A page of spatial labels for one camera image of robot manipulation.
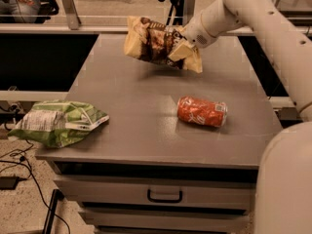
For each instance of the black drawer handle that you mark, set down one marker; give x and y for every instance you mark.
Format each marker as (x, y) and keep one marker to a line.
(164, 198)

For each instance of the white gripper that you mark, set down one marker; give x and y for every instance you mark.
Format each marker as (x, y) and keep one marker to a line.
(195, 33)

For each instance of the seated person in jeans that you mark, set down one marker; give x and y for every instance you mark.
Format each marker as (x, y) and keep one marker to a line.
(27, 11)

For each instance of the black power adapter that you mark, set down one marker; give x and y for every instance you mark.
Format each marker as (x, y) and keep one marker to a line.
(9, 182)

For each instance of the metal railing frame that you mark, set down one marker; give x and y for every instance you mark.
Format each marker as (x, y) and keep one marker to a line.
(115, 12)

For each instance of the brown chip bag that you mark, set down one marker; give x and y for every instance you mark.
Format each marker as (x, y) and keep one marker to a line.
(152, 41)

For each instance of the green jalapeno chip bag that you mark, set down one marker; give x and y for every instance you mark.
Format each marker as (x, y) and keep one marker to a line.
(58, 123)

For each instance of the orange soda can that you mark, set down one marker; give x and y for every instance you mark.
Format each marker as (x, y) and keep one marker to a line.
(201, 111)

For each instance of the grey drawer cabinet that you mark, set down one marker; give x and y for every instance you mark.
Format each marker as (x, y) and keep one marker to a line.
(144, 145)

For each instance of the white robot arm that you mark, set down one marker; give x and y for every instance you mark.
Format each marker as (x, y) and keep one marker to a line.
(283, 196)

